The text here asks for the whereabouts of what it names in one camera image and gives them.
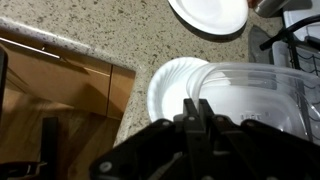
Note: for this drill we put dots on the clear plastic bowl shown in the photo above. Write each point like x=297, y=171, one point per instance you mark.
x=266, y=90

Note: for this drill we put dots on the wooden base cabinet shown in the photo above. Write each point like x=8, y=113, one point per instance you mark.
x=83, y=83

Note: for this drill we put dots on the pale plastic lid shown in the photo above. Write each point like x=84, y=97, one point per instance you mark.
x=300, y=18

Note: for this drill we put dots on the black robot stand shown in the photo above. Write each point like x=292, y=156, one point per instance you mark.
x=50, y=143

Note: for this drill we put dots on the stainless steel tumbler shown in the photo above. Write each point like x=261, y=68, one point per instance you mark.
x=270, y=6

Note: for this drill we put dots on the white bowl on counter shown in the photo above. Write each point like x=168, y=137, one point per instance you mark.
x=166, y=90

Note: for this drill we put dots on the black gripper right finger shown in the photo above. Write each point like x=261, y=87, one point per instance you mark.
x=216, y=133

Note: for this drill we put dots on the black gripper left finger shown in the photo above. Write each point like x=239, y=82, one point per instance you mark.
x=195, y=133

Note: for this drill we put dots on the flat white plate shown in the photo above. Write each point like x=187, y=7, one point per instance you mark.
x=210, y=15

